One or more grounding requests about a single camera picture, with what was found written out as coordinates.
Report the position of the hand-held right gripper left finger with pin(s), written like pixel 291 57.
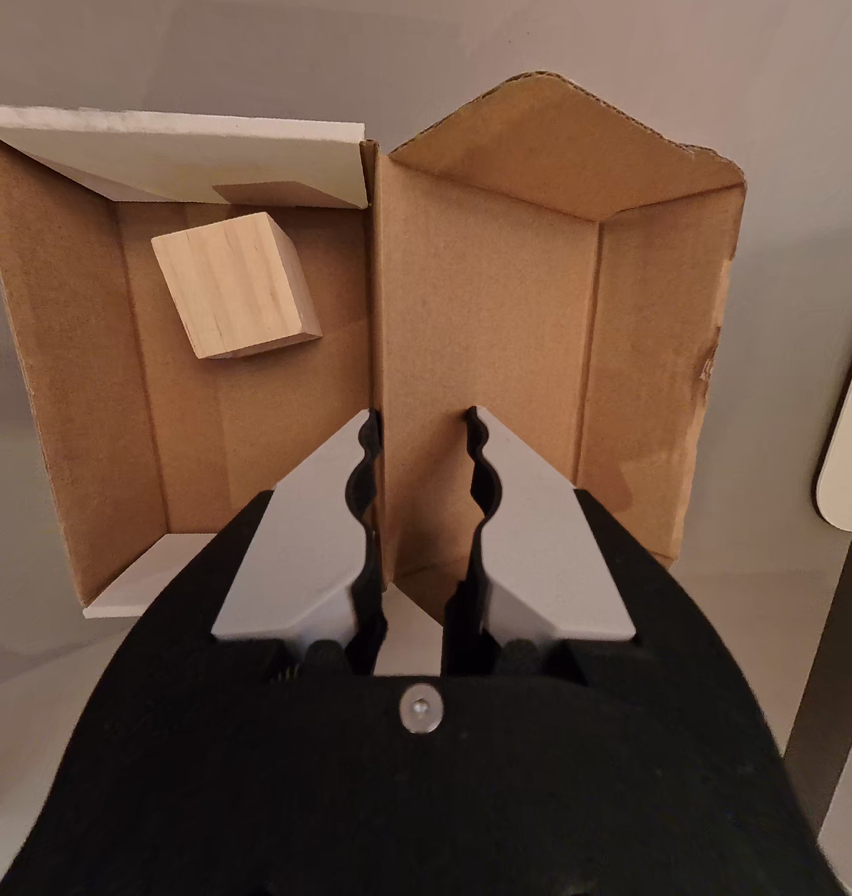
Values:
pixel 293 560

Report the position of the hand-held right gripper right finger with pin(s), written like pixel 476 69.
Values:
pixel 559 560

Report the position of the white cardboard box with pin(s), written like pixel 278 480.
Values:
pixel 503 315

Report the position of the plain wooden cube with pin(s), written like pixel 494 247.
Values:
pixel 230 287

